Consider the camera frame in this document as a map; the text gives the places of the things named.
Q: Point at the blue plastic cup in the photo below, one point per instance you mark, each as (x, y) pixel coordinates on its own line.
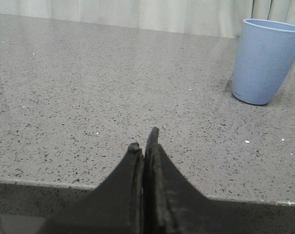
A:
(265, 54)

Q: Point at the white curtain backdrop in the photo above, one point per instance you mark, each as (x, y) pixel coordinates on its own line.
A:
(221, 18)

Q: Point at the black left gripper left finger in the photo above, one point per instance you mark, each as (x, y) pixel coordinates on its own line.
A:
(114, 207)

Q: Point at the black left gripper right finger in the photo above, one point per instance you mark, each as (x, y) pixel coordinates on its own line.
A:
(174, 206)

